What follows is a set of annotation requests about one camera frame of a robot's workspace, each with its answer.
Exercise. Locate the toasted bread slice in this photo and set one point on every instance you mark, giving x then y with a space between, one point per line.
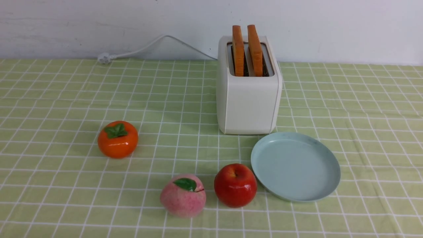
238 50
255 50

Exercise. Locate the white two-slot toaster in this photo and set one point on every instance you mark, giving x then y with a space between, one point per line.
247 105

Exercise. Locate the red apple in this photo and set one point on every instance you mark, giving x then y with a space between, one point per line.
235 185

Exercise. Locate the pink peach with leaf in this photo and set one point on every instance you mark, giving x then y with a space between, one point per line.
184 196

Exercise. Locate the orange persimmon with leaf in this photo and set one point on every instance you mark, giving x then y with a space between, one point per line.
118 139

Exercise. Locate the light blue round plate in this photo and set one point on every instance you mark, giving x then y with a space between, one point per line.
295 167

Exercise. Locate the green checkered tablecloth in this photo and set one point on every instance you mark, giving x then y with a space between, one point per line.
56 183

